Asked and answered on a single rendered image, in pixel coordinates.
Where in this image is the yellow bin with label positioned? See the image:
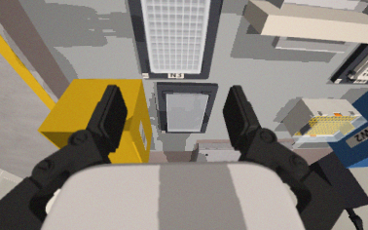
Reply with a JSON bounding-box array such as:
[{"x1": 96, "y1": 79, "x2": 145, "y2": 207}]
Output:
[{"x1": 38, "y1": 79, "x2": 152, "y2": 163}]

